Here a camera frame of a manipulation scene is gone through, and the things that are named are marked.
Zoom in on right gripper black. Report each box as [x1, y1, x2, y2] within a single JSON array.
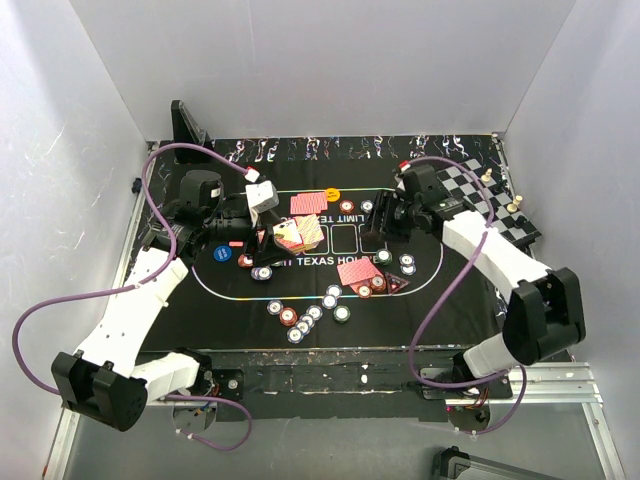
[[357, 188, 420, 244]]

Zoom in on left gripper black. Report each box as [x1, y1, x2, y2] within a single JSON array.
[[204, 207, 296, 265]]

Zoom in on red chips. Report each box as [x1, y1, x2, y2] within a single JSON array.
[[339, 200, 355, 214], [238, 254, 253, 268], [354, 275, 386, 298]]

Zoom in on red playing card deck box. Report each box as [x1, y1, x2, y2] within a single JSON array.
[[273, 214, 325, 254]]

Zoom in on black triangular dealer button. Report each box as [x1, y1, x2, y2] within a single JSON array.
[[385, 273, 409, 295]]

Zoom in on red poker chip stack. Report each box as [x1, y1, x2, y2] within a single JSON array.
[[279, 307, 298, 327]]

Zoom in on green poker chip stack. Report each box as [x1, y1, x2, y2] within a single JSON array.
[[333, 306, 351, 324]]

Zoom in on blue poker chip stack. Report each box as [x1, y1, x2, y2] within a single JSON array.
[[287, 305, 323, 344]]

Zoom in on red backed playing card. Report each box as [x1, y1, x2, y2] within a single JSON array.
[[304, 192, 328, 213]]

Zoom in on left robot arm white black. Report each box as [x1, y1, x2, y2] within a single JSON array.
[[51, 170, 279, 431]]

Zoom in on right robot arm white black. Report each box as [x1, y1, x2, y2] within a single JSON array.
[[365, 156, 586, 398]]

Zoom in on blue round blind button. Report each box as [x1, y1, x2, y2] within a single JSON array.
[[213, 245, 233, 263]]

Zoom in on yellow round blind button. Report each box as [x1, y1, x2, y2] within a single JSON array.
[[325, 188, 341, 203]]

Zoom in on black poker felt mat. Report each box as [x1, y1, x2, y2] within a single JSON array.
[[143, 160, 499, 351]]

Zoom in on white chess piece tall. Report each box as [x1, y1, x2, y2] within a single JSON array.
[[481, 168, 492, 183]]

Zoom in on black silver chess board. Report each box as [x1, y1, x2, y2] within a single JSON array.
[[437, 159, 541, 248]]

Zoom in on black card shoe holder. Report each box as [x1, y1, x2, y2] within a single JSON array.
[[170, 100, 213, 164]]

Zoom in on black case bottom corner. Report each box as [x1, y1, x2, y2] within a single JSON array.
[[431, 446, 553, 480]]

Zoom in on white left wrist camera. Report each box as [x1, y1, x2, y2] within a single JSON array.
[[245, 180, 279, 213]]

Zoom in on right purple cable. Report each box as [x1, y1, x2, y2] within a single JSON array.
[[399, 155, 527, 436]]

